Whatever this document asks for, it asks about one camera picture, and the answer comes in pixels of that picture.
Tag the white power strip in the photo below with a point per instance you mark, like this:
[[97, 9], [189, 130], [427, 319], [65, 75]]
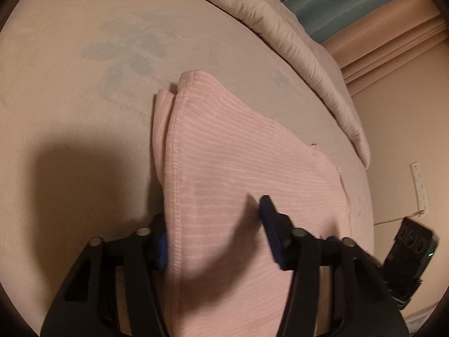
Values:
[[419, 189]]

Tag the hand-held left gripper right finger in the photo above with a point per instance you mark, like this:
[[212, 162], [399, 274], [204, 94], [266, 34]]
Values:
[[272, 224]]

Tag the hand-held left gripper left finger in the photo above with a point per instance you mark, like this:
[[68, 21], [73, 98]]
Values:
[[161, 249]]

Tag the pink curtain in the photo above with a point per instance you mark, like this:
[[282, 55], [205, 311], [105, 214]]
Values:
[[386, 52]]

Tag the teal curtain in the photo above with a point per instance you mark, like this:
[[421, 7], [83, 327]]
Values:
[[333, 3]]

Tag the pink long-sleeve shirt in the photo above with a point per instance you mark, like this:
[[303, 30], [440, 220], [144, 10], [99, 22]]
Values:
[[228, 168]]

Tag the pale grey-pink duvet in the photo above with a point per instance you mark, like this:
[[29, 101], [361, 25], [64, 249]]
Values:
[[298, 49]]

